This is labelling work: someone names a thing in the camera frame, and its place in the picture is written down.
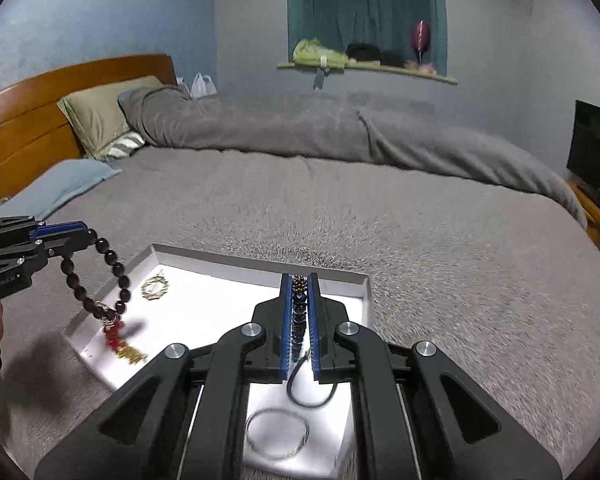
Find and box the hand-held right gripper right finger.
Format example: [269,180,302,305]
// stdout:
[307,272,563,480]

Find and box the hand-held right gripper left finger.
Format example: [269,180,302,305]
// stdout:
[34,272,293,480]

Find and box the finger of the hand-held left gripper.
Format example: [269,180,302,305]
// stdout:
[10,229,99,273]
[0,216,89,251]

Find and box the small dark bead bracelet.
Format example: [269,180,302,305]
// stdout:
[291,274,311,361]

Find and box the large dark wooden bead bracelet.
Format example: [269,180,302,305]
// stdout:
[60,229,133,328]

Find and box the black hair tie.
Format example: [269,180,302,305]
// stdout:
[286,352,338,408]

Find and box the gold chunky bracelet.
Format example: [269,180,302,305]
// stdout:
[141,272,171,302]

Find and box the grey shallow cardboard box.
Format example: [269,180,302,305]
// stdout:
[62,243,372,480]

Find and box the silver bangle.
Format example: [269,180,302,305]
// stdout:
[245,408,311,461]

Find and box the light blue blanket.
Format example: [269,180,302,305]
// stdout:
[0,158,123,248]

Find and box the striped pillow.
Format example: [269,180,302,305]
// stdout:
[100,131,147,162]

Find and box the wooden headboard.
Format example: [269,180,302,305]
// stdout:
[0,54,178,216]

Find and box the olive pillow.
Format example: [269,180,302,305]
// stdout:
[56,75,166,161]

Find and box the grey bed blanket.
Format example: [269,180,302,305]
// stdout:
[0,147,600,480]

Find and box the white plastic bag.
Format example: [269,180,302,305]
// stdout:
[189,72,218,98]

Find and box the grey duvet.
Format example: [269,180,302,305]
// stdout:
[117,85,588,231]

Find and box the green cloth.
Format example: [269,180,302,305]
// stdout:
[292,37,351,68]

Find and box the wooden window shelf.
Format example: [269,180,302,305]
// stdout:
[276,62,458,86]

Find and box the black cloth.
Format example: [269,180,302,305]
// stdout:
[346,42,406,66]

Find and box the wooden stand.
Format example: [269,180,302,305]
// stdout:
[567,180,600,261]

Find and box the pink wine glass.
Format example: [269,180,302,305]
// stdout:
[411,20,431,66]

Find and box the black monitor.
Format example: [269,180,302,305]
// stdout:
[566,100,600,206]

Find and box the teal curtain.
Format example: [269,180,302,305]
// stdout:
[286,0,448,76]

